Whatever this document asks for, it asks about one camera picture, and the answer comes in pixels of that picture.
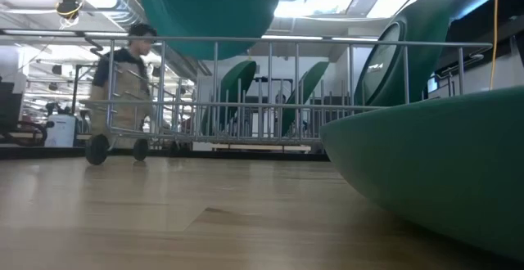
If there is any green round plate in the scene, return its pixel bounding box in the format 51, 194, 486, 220
138, 0, 281, 61
280, 60, 331, 137
200, 60, 258, 136
320, 85, 524, 263
354, 0, 463, 107

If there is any light wooden desk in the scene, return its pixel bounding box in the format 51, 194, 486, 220
211, 142, 312, 153

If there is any wide ceiling light panel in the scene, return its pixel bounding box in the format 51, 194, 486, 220
273, 0, 361, 20

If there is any white box appliance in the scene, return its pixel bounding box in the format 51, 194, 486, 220
43, 113, 78, 148

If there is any black box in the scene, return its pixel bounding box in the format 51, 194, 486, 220
0, 81, 24, 134

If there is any black aluminium frame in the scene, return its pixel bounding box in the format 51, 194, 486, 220
0, 146, 331, 163

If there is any grey wire dish rack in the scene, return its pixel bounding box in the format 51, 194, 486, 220
0, 28, 495, 167

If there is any silver ventilation duct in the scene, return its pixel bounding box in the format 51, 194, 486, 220
65, 0, 206, 79

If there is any black ceiling device yellow cable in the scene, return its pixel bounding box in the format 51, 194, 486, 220
55, 0, 85, 29

